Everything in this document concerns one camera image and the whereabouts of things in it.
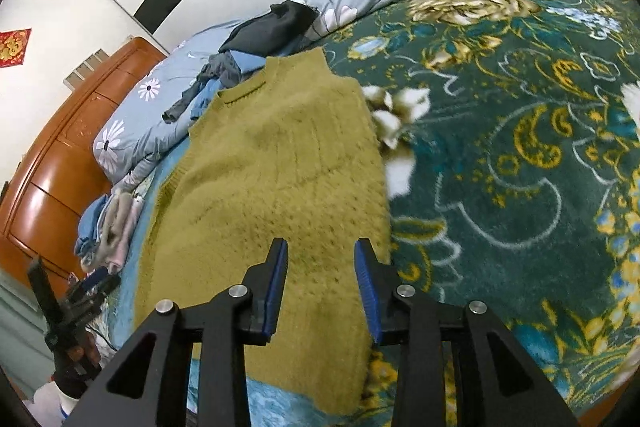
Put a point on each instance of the orange wooden headboard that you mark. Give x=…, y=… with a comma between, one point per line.
x=59, y=177

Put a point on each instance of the dark grey garment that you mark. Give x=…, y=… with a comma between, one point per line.
x=185, y=102

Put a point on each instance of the red wall decoration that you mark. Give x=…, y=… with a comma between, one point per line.
x=13, y=46

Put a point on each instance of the teal floral bed blanket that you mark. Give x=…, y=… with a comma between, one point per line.
x=509, y=141

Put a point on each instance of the black garment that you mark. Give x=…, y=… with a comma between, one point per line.
x=272, y=31

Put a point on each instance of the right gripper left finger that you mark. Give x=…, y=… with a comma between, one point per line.
x=147, y=382

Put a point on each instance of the left hand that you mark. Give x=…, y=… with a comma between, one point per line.
x=78, y=368

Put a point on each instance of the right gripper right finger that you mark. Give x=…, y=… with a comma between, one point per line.
x=497, y=383

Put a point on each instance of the wall switch panel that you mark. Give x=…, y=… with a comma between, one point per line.
x=85, y=69

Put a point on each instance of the grey floral duvet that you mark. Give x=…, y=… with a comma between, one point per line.
x=135, y=139

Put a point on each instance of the olive green knit sweater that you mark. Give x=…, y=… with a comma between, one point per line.
x=289, y=153

